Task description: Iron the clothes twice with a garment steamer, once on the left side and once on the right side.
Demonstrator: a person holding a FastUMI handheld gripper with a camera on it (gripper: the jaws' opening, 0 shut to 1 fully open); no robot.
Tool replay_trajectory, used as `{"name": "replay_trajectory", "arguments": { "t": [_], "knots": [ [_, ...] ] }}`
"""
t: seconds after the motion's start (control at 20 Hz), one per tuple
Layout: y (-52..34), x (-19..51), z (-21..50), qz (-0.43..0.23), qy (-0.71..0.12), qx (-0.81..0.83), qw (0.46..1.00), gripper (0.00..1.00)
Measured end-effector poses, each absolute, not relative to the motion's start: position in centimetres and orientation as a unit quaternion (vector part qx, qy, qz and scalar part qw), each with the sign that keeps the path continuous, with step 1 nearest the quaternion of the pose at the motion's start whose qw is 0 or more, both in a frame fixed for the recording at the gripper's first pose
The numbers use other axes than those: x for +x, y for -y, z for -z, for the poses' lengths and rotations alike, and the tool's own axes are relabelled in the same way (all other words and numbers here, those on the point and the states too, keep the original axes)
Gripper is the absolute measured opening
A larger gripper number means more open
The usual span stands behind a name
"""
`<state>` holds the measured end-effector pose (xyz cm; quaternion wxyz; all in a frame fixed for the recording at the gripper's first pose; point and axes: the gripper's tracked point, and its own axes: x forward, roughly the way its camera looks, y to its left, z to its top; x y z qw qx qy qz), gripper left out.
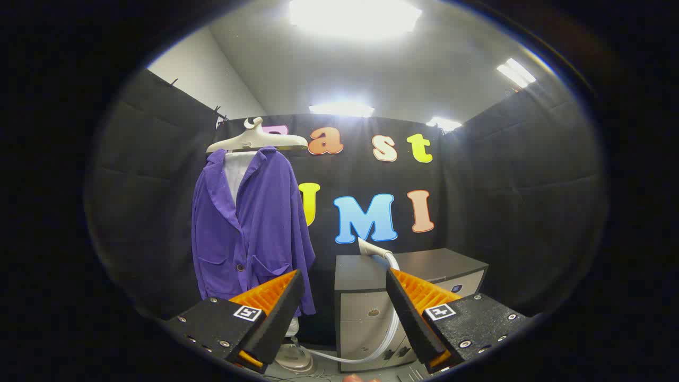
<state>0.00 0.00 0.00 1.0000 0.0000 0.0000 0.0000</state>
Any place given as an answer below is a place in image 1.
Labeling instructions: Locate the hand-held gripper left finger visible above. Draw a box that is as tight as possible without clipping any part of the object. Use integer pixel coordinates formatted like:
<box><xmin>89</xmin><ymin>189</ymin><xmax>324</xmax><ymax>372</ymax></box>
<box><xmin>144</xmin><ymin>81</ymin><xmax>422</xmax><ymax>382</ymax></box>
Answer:
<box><xmin>164</xmin><ymin>269</ymin><xmax>306</xmax><ymax>375</ymax></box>

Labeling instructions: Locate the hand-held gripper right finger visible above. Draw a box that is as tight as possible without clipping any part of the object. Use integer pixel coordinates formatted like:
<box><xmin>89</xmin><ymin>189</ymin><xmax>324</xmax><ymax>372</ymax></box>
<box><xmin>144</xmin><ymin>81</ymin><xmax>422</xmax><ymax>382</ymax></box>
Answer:
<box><xmin>386</xmin><ymin>268</ymin><xmax>531</xmax><ymax>375</ymax></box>

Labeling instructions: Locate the grey cabinet with black top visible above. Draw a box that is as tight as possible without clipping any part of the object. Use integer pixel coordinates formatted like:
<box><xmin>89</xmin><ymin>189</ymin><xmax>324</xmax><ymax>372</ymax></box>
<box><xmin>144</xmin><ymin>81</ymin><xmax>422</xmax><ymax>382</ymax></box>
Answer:
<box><xmin>334</xmin><ymin>248</ymin><xmax>489</xmax><ymax>373</ymax></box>

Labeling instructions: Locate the white lining cloth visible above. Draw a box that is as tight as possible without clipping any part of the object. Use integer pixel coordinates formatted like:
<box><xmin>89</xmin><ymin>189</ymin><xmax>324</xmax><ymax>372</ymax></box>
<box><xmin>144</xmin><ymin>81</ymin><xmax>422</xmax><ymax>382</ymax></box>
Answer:
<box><xmin>223</xmin><ymin>151</ymin><xmax>258</xmax><ymax>205</ymax></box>

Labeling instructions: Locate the large ceiling light panel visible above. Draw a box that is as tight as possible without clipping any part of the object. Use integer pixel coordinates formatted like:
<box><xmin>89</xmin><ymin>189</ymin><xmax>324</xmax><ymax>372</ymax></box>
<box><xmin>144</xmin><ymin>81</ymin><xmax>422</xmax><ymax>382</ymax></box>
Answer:
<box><xmin>289</xmin><ymin>0</ymin><xmax>423</xmax><ymax>41</ymax></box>

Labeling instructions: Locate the grey garment steamer hose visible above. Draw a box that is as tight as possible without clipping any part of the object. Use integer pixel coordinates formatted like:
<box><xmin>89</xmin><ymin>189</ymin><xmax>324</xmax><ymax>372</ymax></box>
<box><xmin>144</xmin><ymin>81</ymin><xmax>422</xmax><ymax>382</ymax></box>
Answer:
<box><xmin>305</xmin><ymin>250</ymin><xmax>406</xmax><ymax>364</ymax></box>

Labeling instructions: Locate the white garment steamer head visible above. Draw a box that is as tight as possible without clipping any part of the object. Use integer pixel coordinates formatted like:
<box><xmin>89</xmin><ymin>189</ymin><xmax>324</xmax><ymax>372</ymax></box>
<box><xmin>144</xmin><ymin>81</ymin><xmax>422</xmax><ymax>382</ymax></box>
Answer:
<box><xmin>358</xmin><ymin>237</ymin><xmax>393</xmax><ymax>259</ymax></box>

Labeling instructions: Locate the purple corduroy jacket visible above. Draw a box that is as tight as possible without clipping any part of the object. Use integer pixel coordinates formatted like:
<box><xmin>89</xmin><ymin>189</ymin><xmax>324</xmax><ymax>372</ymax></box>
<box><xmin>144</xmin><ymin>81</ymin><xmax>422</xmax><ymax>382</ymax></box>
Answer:
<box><xmin>191</xmin><ymin>147</ymin><xmax>317</xmax><ymax>317</ymax></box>

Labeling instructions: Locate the cream plastic clothes hanger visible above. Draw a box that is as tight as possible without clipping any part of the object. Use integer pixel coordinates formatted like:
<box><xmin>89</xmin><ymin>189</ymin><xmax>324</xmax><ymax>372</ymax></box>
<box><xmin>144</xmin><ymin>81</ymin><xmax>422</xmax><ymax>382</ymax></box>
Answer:
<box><xmin>206</xmin><ymin>117</ymin><xmax>309</xmax><ymax>154</ymax></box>

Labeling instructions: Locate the white garment steamer base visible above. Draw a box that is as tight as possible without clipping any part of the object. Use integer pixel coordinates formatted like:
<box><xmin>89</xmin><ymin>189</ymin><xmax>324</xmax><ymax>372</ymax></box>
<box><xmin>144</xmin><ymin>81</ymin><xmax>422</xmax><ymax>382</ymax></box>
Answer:
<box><xmin>273</xmin><ymin>317</ymin><xmax>315</xmax><ymax>374</ymax></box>

